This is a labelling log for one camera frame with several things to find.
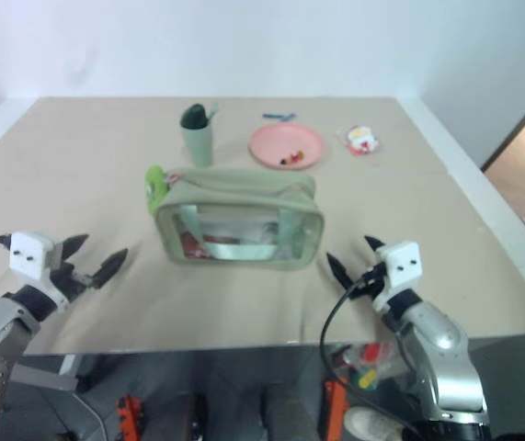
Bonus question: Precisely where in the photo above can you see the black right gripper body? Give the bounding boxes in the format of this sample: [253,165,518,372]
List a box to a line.
[351,260,388,300]

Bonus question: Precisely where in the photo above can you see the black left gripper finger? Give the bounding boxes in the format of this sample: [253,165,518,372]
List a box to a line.
[89,248,131,290]
[62,233,90,265]

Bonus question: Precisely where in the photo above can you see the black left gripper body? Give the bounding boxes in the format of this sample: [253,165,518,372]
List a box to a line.
[46,242,98,303]

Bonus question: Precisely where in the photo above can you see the green transparent pouch bag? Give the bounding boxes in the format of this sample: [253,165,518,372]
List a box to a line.
[153,165,326,268]

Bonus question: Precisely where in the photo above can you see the beige tablecloth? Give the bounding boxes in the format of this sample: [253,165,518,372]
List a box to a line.
[0,96,525,356]

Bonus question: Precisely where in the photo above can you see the bag of colourful toys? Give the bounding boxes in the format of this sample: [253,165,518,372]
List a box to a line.
[340,342,405,391]

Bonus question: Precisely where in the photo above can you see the santa figure packet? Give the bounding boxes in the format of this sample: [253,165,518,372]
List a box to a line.
[335,124,381,157]

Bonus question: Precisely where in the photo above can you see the small red toys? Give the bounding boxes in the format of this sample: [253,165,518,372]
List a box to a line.
[279,148,307,166]

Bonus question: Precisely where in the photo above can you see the pink round plate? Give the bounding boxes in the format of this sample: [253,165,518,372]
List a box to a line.
[248,122,327,172]

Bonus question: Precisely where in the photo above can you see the white shoe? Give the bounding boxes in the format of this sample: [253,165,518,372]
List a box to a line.
[344,405,406,441]

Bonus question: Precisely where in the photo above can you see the orange black tool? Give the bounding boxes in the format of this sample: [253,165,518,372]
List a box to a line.
[115,396,143,441]

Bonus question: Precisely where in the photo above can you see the pale green cup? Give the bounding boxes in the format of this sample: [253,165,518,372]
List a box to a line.
[179,122,215,168]

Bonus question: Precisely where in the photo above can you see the dark object in cup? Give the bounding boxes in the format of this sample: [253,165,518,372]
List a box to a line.
[179,103,208,130]

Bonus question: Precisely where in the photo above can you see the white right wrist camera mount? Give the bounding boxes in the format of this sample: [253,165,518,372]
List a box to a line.
[371,240,424,313]

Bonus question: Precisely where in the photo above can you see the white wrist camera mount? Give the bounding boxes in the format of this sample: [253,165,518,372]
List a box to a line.
[371,240,424,313]
[7,232,57,281]

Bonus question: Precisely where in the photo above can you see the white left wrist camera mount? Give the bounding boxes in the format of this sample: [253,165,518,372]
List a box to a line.
[7,232,57,281]

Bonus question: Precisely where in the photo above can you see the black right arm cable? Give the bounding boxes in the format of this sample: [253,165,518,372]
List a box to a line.
[318,270,422,436]

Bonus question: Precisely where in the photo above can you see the orange upright frame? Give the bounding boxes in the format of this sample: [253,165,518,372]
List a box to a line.
[324,379,349,441]

